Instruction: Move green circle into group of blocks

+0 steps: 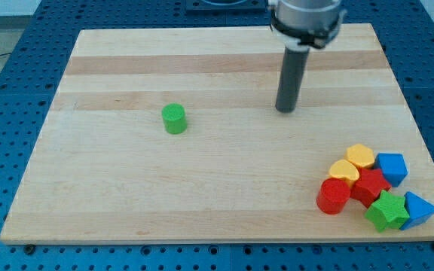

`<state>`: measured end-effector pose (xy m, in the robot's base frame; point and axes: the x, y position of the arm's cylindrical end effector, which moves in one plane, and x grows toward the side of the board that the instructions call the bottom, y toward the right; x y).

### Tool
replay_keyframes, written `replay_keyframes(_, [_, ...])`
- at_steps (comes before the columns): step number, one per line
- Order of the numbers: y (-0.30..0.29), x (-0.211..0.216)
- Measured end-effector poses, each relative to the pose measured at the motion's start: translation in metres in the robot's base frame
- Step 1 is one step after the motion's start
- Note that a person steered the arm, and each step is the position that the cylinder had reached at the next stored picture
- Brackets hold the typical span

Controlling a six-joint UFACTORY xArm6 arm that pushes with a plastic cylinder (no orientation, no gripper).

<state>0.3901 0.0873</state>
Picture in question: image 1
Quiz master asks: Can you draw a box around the wooden board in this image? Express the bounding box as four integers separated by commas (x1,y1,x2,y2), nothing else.
0,23,434,245

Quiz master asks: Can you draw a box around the red star block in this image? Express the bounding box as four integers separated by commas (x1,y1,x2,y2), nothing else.
350,169,392,208

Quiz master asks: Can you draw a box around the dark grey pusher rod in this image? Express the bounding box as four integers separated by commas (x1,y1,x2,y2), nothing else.
275,48,309,113

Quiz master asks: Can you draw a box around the green star block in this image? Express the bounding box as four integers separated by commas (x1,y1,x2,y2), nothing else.
364,190,410,232

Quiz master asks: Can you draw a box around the yellow hexagon block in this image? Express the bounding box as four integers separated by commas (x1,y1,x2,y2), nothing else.
344,144,375,169

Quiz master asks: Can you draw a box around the blue pentagon block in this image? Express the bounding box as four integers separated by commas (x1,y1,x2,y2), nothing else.
374,153,408,187

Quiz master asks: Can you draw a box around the red cylinder block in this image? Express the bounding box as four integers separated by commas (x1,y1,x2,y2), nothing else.
316,178,351,215

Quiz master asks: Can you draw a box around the green cylinder block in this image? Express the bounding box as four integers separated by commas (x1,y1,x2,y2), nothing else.
161,103,188,134

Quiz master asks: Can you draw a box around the yellow heart block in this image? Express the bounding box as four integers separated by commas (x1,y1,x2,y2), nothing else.
328,160,360,188

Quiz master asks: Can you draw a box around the blue triangle block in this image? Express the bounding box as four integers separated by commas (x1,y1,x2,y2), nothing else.
400,191,434,230

